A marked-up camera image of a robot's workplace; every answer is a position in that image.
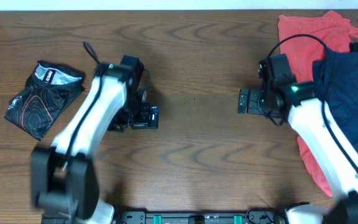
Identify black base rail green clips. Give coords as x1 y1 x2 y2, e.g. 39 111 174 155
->
40 208 291 224

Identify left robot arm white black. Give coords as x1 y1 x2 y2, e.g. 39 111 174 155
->
31 56 158 224

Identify red orange shirt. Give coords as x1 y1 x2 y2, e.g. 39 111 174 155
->
277 10 358 198

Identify black printed jersey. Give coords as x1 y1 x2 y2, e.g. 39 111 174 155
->
4 60 85 141

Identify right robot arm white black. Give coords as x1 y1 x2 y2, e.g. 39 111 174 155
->
237 82 358 223

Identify navy blue garment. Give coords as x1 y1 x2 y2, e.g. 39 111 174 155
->
312 52 358 153

